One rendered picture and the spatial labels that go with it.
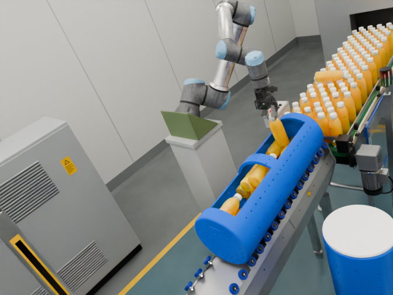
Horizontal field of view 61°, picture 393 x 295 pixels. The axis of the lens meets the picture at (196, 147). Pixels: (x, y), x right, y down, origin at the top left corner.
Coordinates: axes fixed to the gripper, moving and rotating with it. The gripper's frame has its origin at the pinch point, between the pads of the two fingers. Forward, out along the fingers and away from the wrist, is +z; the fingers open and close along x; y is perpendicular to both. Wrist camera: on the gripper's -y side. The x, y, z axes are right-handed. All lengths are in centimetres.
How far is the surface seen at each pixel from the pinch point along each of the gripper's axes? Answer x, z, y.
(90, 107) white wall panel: -269, 22, -44
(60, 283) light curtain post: -25, -2, 126
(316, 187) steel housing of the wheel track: 18.7, 44.2, 3.1
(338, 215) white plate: 44, 26, 37
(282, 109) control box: -19, 20, -42
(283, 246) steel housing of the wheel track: 19, 45, 47
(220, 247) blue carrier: 4, 25, 71
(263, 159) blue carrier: 8.0, 6.8, 28.5
